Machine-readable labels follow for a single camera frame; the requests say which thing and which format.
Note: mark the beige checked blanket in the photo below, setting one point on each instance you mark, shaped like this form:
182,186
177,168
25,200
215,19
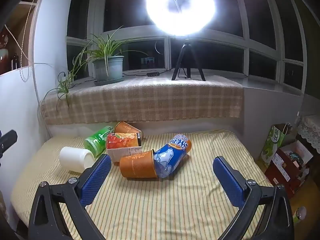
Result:
150,100

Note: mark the dark glass bottle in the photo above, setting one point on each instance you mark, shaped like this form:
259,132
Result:
15,62

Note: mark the red cardboard box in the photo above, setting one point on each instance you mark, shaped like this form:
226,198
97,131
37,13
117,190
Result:
280,165

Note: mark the white lace cloth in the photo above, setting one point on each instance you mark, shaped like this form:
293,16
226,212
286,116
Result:
311,127

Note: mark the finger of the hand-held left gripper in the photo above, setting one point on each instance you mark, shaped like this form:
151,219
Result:
8,140

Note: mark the green can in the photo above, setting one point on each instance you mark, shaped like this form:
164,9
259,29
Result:
96,141

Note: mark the grey-green flower pot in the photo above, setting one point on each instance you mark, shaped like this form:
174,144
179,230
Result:
111,67

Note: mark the fruit print carton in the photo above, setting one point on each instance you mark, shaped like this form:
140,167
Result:
122,143

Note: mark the black tripod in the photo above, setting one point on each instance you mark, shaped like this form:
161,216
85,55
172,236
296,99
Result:
183,52

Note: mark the yellow striped bed sheet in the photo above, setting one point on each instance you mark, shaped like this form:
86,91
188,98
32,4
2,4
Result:
162,205

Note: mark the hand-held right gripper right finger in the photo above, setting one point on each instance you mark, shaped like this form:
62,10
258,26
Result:
228,182

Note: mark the plain orange paper cup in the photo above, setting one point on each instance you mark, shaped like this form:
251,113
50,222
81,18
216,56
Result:
136,166

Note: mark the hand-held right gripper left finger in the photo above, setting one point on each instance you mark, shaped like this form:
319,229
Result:
97,180

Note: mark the dark pot saucer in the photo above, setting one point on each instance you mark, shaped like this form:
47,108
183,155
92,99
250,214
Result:
100,83

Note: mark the blue polar bear cup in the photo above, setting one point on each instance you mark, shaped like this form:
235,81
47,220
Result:
171,155

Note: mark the white plastic cup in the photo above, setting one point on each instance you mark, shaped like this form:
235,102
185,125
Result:
73,158

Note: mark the small green bottle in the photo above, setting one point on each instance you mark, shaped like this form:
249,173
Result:
300,214

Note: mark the green paper bag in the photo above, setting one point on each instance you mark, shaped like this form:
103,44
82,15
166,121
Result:
272,142

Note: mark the spider plant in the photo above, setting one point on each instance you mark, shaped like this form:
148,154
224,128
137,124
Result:
103,47

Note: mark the black power strip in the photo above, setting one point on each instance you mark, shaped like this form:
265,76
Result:
153,74

